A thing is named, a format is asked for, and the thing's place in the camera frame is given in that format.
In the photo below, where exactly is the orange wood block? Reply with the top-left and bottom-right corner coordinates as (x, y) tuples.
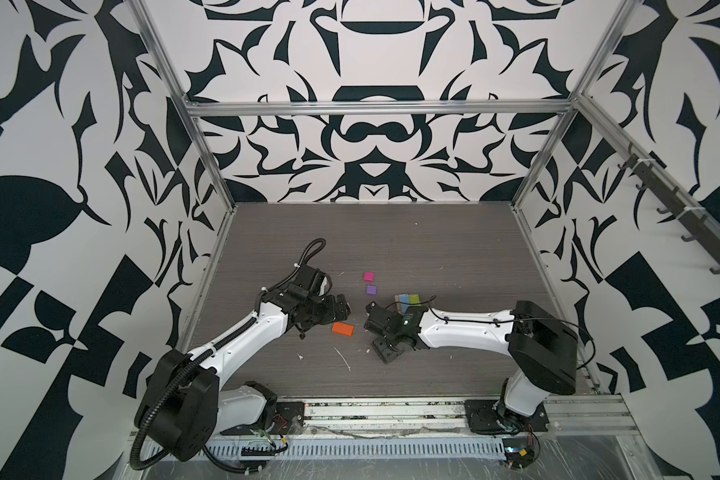
(331, 322), (355, 337)

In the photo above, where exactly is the blue wood block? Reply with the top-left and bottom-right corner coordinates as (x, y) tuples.
(395, 294), (410, 315)

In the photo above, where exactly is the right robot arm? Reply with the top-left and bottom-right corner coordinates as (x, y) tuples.
(364, 301), (579, 423)

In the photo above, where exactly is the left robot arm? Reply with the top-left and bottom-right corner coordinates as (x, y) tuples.
(129, 264), (351, 471)

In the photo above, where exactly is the green circuit board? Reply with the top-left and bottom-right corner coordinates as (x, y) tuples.
(502, 438), (538, 471)

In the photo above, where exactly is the black corrugated cable conduit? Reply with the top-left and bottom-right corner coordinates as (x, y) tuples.
(128, 237), (328, 475)

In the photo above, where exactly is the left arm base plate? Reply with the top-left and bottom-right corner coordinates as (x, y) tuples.
(220, 401), (305, 436)

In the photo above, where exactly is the white slotted cable duct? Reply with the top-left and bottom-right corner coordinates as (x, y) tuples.
(146, 437), (508, 462)

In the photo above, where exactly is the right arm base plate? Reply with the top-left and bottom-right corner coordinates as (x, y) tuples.
(464, 399), (548, 436)

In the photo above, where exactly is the aluminium frame crossbar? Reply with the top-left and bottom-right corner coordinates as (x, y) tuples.
(185, 99), (571, 118)

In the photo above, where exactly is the aluminium front rail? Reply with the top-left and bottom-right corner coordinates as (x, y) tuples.
(277, 395), (640, 438)

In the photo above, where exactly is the wall hook rack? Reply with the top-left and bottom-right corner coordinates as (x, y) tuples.
(616, 143), (720, 275)

